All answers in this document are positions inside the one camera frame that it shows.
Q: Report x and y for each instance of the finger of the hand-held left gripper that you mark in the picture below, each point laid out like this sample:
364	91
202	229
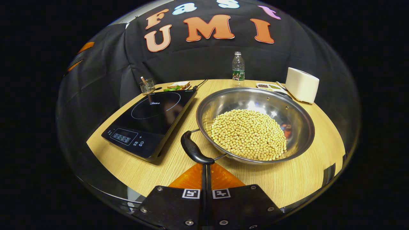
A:
86	47
75	65

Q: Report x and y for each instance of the black induction cooktop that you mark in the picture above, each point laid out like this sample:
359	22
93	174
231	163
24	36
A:
159	118

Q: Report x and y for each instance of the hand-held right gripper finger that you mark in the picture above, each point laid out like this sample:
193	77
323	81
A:
203	191
209	191

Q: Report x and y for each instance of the sandwich with lettuce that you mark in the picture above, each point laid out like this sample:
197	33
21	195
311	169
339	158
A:
179	85

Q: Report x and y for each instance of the white divided dish of beans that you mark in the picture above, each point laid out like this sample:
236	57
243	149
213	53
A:
266	86

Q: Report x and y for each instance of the pile of soybeans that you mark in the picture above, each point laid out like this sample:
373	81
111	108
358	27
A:
249	134

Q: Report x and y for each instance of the clear plastic water bottle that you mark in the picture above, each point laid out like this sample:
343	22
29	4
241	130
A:
238	68

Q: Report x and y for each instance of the white toaster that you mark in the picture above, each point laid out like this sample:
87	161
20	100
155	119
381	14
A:
302	85

